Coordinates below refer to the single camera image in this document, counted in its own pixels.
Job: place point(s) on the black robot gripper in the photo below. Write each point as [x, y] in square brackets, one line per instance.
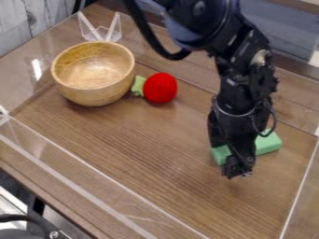
[236, 129]

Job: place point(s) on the green foam block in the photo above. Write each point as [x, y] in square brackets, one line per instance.
[265, 145]

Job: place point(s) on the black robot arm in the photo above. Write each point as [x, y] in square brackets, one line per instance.
[213, 25]

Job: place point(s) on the brown wooden bowl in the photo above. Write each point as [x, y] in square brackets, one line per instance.
[94, 72]

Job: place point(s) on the red knitted strawberry toy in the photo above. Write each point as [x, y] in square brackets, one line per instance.
[158, 88]

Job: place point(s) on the black metal clamp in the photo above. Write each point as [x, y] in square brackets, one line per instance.
[50, 223]

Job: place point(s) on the clear acrylic tray wall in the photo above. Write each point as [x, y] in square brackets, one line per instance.
[107, 209]

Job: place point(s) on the clear acrylic corner bracket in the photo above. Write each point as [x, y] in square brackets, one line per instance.
[109, 34]

